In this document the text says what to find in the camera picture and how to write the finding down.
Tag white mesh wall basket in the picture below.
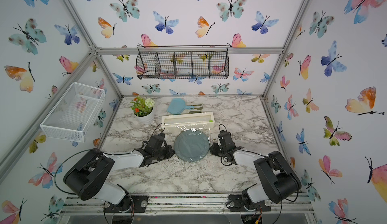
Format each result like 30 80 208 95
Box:
40 82 106 142

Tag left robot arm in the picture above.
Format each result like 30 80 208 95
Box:
63 133 175 205

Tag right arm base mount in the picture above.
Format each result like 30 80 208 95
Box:
226 194 271 212

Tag potted plant white pot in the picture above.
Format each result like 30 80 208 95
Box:
131 96 155 124

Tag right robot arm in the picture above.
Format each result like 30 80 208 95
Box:
210 130 301 209

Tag white green striped cloth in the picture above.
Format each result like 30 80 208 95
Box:
185 104 203 114

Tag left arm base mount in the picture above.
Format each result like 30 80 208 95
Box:
103 195 149 214

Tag clear plastic wrap sheet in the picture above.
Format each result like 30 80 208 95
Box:
173 124 212 163

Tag black wire wall basket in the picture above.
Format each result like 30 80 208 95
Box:
135 45 229 80

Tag teal ceramic plate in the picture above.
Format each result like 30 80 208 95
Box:
173 130 210 163

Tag aluminium front rail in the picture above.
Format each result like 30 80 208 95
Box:
60 192 314 217

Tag cream plastic wrap dispenser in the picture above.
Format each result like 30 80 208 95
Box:
161 112 215 133

